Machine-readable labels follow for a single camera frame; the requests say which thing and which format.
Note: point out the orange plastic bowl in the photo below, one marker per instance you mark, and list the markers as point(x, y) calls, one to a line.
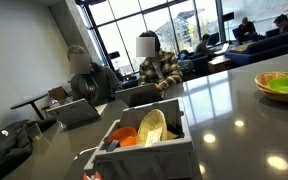
point(128, 141)
point(124, 132)

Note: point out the small green bowl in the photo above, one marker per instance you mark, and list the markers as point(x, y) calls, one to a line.
point(287, 85)

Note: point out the grey laptop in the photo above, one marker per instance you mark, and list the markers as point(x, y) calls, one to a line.
point(139, 95)
point(72, 111)

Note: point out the person in plaid shirt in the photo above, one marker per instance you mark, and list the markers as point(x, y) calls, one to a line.
point(165, 70)

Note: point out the person in dark hoodie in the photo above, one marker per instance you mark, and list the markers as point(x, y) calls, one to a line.
point(97, 86)

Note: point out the white paper tag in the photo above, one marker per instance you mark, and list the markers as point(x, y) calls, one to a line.
point(153, 136)

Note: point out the dark backpack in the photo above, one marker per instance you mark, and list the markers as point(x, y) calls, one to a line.
point(186, 66)

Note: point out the yellow object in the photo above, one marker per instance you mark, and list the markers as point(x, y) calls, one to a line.
point(172, 135)

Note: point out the blue armchair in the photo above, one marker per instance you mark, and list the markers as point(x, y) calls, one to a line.
point(197, 65)

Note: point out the dark blue object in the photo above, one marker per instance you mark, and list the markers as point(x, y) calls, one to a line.
point(112, 145)

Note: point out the white dish rack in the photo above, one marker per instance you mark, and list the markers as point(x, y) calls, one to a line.
point(144, 156)

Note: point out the seated person in olive jacket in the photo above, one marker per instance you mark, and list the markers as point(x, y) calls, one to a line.
point(202, 46)

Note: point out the brown wooden coffee table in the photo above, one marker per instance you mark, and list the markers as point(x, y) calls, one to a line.
point(219, 65)

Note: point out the brown cardboard box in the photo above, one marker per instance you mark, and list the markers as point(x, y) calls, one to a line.
point(58, 93)

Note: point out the clear water bottle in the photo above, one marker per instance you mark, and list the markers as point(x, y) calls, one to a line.
point(54, 102)

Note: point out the red white packet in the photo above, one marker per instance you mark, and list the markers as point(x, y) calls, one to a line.
point(92, 176)

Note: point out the small dark round table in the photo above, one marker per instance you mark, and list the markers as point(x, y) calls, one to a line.
point(29, 100)

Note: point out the clear glass cup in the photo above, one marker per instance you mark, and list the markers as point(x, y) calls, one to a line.
point(34, 131)

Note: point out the seated person in black coat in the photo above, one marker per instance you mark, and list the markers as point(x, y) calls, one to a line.
point(247, 30)

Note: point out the blue sofa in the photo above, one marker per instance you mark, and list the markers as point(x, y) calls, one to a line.
point(270, 46)

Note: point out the black jacket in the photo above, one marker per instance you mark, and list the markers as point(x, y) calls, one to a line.
point(4, 150)

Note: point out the seated person with dark hair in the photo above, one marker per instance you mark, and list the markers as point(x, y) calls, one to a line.
point(284, 25)

